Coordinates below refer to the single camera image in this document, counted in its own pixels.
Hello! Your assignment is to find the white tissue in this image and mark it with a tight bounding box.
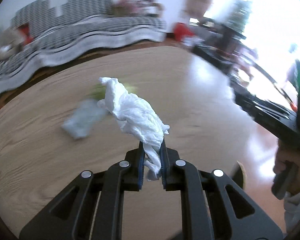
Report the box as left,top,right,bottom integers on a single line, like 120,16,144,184
98,77,170,180

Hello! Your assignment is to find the person right hand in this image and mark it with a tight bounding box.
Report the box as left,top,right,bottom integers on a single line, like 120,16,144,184
273,140,300,195

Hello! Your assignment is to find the black side table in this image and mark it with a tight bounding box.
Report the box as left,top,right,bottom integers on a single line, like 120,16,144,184
189,2,256,75

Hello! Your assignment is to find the green snack bag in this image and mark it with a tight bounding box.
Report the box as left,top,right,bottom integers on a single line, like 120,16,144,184
90,81,138,100

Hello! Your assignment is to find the red stool right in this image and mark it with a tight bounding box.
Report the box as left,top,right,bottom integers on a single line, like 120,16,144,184
173,22,195,42

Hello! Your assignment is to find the black white striped sofa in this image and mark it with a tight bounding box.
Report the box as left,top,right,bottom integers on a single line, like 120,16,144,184
0,0,166,94

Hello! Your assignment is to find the brown plush toy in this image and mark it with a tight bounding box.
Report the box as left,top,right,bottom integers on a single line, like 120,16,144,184
0,28,26,61

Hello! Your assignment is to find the red cushion on sofa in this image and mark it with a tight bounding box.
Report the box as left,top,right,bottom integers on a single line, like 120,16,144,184
17,23,33,45

